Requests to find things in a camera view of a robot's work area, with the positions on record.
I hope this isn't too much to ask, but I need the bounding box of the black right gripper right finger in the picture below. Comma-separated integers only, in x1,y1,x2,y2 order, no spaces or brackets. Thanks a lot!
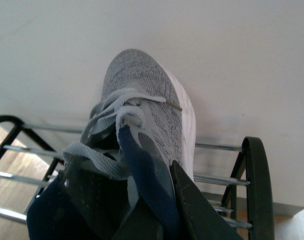
170,161,242,240

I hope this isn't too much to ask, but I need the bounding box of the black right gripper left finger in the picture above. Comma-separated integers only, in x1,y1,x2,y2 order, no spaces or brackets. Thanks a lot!
61,157,164,240

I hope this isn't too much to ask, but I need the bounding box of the grey knit sneaker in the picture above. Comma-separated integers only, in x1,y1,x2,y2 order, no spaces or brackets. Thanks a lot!
26,48,197,240

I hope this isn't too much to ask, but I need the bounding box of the black metal shoe rack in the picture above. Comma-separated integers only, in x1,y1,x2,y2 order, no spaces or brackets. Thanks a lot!
0,115,275,240

